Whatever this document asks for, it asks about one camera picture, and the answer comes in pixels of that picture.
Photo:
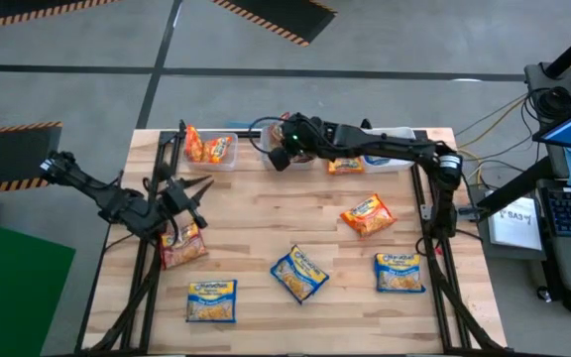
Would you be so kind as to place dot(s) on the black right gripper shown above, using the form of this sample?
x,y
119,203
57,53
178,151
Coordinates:
x,y
305,136

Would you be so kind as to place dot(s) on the green floor mat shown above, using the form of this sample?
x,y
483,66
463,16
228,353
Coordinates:
x,y
13,297

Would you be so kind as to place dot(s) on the clear plastic bin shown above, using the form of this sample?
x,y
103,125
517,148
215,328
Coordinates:
x,y
216,167

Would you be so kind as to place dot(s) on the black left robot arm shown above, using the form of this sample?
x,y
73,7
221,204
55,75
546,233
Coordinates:
x,y
112,203

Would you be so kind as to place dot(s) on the black diagonal bar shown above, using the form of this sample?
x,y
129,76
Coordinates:
x,y
513,187

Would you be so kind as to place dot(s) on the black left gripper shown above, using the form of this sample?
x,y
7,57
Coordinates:
x,y
176,201

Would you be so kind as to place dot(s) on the grey computer box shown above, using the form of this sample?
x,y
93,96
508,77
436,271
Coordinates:
x,y
533,74

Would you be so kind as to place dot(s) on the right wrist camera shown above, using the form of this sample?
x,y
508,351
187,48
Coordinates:
x,y
279,158

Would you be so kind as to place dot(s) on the grey plastic bin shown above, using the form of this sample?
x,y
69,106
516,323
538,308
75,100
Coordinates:
x,y
298,167

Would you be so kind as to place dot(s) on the silver metal bracket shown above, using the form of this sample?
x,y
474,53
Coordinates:
x,y
425,212

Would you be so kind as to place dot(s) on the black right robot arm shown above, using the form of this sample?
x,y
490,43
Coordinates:
x,y
389,146

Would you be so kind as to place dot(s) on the white paper label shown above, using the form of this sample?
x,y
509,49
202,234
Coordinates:
x,y
516,228

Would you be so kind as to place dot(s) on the black hazard-striped floor mat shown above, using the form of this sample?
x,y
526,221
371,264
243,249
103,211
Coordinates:
x,y
8,10
285,15
3,158

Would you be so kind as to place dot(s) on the black aluminium table frame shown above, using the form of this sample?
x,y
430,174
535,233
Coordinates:
x,y
166,136

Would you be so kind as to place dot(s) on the black clamp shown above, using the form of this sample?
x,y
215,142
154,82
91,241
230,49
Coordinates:
x,y
182,126
366,123

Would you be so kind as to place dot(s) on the orange Maruchan ramen packet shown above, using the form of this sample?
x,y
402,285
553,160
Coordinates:
x,y
217,150
368,216
346,167
194,144

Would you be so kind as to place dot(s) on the blue tape strip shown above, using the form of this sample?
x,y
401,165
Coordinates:
x,y
238,125

